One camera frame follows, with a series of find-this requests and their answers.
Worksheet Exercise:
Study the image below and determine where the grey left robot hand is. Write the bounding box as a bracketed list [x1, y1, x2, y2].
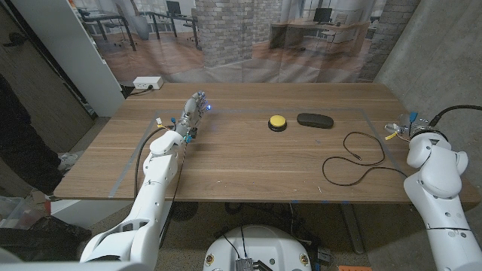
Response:
[175, 90, 211, 143]

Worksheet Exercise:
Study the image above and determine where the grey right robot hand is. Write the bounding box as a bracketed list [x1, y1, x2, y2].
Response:
[383, 112, 431, 139]

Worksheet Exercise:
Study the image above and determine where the thin black USB cable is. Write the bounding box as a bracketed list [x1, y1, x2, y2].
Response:
[322, 131, 410, 187]

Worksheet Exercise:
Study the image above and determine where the yellow push button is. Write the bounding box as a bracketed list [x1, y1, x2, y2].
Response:
[267, 114, 288, 132]

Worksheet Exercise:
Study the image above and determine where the black glasses case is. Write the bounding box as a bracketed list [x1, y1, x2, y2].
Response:
[296, 112, 335, 129]

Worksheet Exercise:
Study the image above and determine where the white power strip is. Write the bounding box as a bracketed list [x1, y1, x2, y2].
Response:
[133, 76, 164, 90]

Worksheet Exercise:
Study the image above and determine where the printed office backdrop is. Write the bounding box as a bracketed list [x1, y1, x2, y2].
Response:
[69, 0, 422, 84]

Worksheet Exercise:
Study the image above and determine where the black round floor object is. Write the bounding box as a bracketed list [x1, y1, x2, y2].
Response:
[169, 202, 200, 222]

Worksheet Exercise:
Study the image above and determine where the white sneaker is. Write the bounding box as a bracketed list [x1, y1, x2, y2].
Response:
[58, 151, 86, 172]

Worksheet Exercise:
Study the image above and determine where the white cabinet panel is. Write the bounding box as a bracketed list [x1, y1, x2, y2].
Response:
[11, 0, 126, 118]

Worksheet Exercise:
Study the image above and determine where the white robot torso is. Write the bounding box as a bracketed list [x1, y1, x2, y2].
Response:
[203, 224, 313, 271]

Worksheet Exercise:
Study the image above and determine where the dark wooden door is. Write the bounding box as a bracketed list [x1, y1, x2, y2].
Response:
[0, 0, 96, 154]

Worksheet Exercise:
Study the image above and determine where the person in dark clothes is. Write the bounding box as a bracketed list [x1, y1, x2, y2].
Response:
[0, 75, 64, 195]

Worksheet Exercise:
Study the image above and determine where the black bag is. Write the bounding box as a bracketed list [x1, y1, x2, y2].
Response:
[0, 215, 93, 261]

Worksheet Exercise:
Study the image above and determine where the clear plastic bin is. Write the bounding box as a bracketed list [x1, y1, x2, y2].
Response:
[0, 195, 50, 230]

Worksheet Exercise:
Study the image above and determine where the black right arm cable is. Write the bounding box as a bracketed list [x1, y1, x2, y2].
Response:
[429, 105, 482, 128]

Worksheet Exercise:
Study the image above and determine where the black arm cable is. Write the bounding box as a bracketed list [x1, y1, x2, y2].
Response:
[133, 126, 172, 201]
[429, 105, 482, 128]

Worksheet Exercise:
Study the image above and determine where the black power strip cord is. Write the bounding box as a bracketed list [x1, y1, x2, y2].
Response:
[120, 85, 154, 97]

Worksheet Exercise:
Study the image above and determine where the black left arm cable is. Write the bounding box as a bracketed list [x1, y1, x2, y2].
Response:
[133, 126, 172, 201]

